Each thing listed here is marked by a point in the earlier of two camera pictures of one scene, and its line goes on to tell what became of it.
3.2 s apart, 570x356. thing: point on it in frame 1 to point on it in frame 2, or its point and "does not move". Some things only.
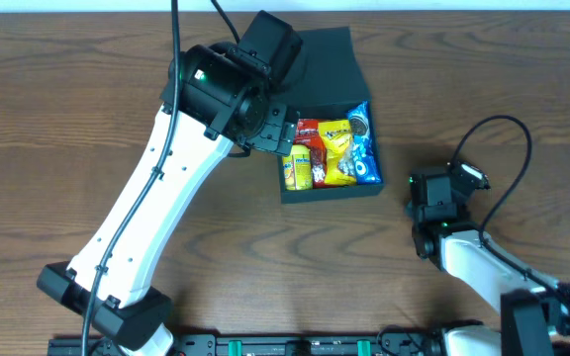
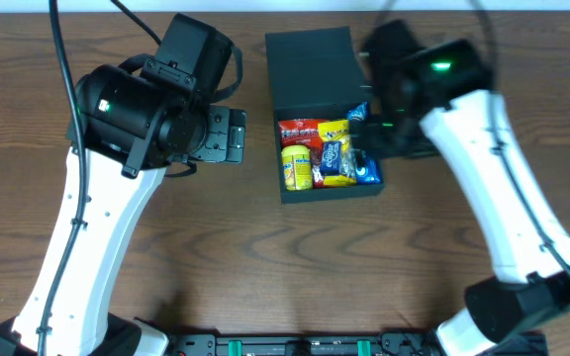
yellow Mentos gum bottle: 298,168 does not move
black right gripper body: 433,214 to 369,136
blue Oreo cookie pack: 366,163 does not move
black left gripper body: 275,129 to 227,135
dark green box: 332,82 does not move
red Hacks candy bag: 308,133 does not move
